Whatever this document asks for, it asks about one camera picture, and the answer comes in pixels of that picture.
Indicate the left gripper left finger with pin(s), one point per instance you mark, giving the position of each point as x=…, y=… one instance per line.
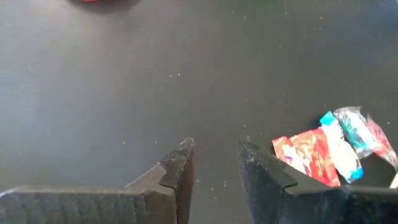
x=140, y=205

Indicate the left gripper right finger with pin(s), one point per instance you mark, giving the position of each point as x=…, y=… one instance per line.
x=280, y=205

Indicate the red Skittles candy bag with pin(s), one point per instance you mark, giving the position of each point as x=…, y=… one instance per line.
x=314, y=155

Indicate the blue silver candy bar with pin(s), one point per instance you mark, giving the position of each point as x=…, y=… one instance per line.
x=340, y=152

